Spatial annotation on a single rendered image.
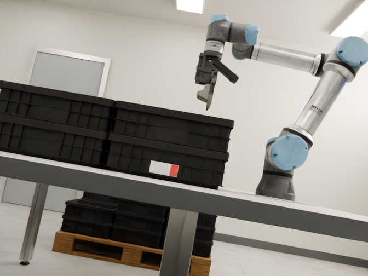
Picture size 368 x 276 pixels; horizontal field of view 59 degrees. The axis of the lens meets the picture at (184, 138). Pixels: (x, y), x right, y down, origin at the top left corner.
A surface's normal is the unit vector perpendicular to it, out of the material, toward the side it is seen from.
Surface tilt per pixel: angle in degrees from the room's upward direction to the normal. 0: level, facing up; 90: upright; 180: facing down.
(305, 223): 90
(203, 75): 94
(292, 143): 96
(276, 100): 90
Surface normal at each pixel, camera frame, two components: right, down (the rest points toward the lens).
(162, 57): 0.00, -0.12
